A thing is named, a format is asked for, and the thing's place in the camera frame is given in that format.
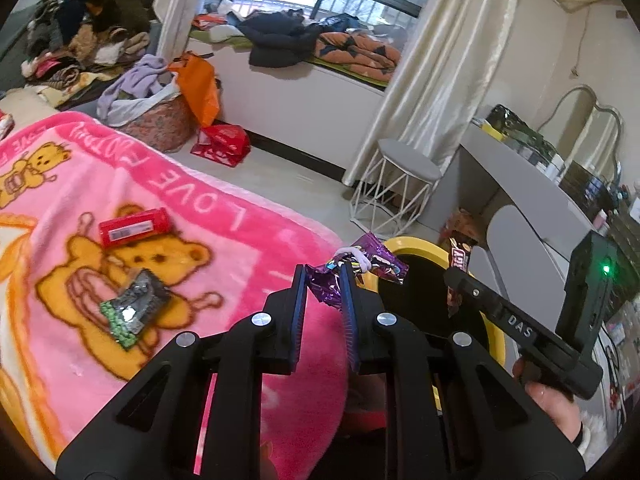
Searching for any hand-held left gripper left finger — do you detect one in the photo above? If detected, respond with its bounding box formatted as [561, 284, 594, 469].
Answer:
[55, 264, 308, 480]

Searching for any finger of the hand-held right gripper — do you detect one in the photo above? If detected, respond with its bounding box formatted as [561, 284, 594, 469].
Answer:
[443, 265, 507, 317]

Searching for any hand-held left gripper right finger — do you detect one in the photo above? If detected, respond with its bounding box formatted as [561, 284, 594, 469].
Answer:
[340, 263, 586, 480]

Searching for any brown snack wrapper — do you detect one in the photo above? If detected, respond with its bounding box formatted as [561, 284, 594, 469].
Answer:
[446, 230, 477, 319]

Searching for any yellow trash bin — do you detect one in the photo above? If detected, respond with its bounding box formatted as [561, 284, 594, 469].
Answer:
[350, 237, 508, 417]

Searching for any purple snack wrapper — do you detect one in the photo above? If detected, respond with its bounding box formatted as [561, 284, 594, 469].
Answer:
[305, 232, 411, 307]

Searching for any person's right hand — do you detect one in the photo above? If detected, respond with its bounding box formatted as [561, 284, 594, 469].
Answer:
[511, 356, 584, 444]

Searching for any orange snack bag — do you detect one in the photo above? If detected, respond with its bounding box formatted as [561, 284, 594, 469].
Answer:
[439, 207, 489, 252]

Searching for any pink printed blanket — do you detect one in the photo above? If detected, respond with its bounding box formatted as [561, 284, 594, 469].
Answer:
[0, 111, 352, 480]

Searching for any grey dressing table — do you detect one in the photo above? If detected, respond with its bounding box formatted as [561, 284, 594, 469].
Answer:
[434, 121, 622, 342]

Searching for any row of cosmetics jars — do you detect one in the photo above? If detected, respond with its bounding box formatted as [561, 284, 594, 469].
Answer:
[471, 104, 567, 182]

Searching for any green grey snack wrapper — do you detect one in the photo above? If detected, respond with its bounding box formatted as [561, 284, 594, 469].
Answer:
[98, 268, 174, 349]

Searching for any red plastic bag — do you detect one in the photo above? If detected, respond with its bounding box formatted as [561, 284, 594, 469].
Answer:
[189, 123, 252, 168]

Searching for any red snack packet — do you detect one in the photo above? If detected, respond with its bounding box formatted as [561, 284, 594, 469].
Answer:
[98, 206, 172, 249]

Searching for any patterned laundry basket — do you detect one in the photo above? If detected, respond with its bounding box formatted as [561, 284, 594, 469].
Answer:
[119, 91, 199, 154]

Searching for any cream curtain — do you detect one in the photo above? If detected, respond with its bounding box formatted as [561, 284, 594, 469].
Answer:
[341, 0, 517, 187]
[154, 0, 222, 62]

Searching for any white cloth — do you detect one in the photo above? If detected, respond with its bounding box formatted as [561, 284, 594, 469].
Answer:
[106, 84, 182, 127]

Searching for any orange black patterned quilt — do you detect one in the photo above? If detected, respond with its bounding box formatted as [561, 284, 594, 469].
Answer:
[314, 29, 404, 82]

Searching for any black jacket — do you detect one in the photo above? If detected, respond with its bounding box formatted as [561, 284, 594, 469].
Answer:
[236, 11, 327, 69]

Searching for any lilac cloth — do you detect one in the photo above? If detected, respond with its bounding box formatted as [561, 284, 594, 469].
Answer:
[96, 54, 174, 117]

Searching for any red and white packet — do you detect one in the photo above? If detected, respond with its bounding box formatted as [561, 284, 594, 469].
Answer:
[191, 11, 227, 32]

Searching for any pile of clothes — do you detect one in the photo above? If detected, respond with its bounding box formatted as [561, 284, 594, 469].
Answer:
[19, 0, 154, 94]

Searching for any grey headboard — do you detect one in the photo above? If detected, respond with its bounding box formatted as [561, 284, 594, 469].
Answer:
[0, 5, 46, 92]

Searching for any white wire stool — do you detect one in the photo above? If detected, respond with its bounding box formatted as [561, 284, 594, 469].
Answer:
[348, 138, 444, 239]

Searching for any wavy frame mirror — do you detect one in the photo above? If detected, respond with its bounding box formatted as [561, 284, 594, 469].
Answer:
[546, 84, 627, 177]

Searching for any white wall cable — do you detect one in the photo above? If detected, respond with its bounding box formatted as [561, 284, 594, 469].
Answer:
[551, 0, 607, 79]

